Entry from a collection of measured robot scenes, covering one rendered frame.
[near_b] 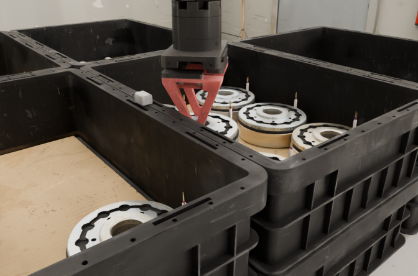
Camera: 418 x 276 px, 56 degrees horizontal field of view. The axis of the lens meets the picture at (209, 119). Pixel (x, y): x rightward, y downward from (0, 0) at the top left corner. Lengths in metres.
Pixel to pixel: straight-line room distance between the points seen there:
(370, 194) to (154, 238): 0.30
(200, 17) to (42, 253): 0.28
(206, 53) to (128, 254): 0.26
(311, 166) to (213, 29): 0.20
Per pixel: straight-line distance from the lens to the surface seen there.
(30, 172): 0.55
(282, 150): 0.56
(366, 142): 0.40
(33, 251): 0.41
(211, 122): 0.50
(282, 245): 0.37
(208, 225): 0.27
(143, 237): 0.24
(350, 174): 0.42
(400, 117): 0.45
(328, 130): 0.55
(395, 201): 0.52
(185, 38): 0.44
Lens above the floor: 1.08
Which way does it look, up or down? 23 degrees down
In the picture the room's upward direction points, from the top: straight up
